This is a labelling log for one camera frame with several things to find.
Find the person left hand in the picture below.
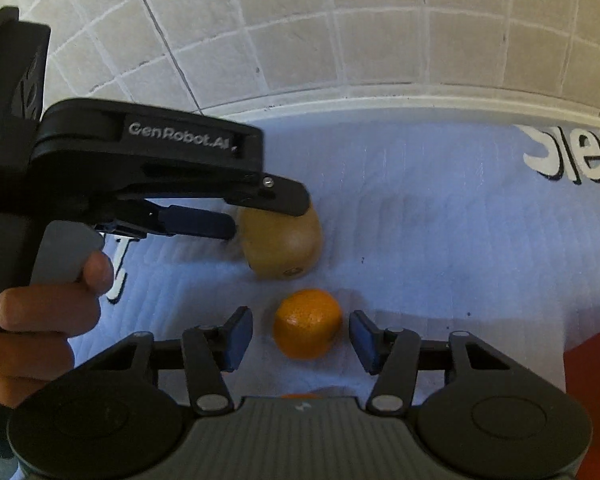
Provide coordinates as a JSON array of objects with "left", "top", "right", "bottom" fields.
[{"left": 0, "top": 252, "right": 114, "bottom": 408}]

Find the small brown kiwi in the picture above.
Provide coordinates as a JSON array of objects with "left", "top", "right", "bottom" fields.
[{"left": 238, "top": 205, "right": 323, "bottom": 281}]

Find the small tangerine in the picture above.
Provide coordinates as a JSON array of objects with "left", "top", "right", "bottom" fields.
[{"left": 272, "top": 288, "right": 343, "bottom": 361}]

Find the red white cardboard box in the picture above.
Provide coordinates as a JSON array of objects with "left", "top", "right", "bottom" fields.
[{"left": 564, "top": 333, "right": 600, "bottom": 479}]

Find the blue sleep tight mat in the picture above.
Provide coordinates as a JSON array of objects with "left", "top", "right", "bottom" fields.
[{"left": 0, "top": 106, "right": 600, "bottom": 480}]

